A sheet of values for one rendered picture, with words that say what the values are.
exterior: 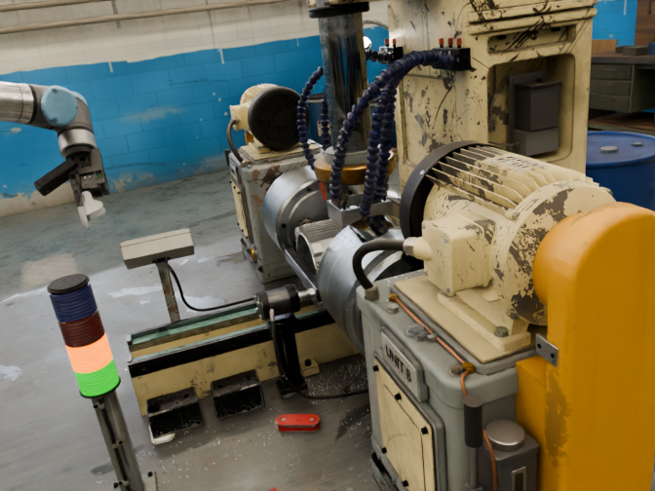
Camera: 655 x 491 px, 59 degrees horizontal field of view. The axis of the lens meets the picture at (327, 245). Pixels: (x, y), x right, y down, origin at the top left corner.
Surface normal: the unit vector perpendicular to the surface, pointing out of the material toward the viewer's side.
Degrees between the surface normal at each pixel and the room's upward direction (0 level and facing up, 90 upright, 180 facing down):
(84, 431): 0
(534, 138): 90
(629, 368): 90
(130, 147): 90
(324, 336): 90
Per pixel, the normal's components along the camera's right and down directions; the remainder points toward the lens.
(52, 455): -0.11, -0.92
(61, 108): 0.82, 0.14
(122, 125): 0.40, 0.29
